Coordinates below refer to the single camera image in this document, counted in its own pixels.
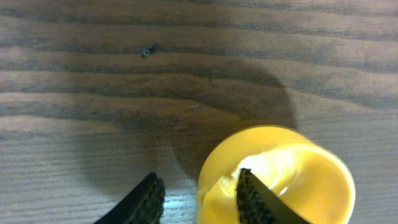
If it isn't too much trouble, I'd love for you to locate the yellow measuring scoop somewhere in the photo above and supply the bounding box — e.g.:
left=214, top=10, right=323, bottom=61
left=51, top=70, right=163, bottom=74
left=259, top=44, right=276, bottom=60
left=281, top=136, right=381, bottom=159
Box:
left=196, top=126, right=356, bottom=224

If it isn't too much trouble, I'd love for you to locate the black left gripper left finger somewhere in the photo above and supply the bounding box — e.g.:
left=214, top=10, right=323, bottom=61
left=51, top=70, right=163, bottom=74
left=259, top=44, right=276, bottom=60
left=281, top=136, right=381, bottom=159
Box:
left=94, top=172, right=165, bottom=224

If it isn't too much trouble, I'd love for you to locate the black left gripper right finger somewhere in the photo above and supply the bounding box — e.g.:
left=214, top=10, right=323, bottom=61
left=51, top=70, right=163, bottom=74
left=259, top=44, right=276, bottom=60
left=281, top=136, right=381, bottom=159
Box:
left=236, top=168, right=309, bottom=224

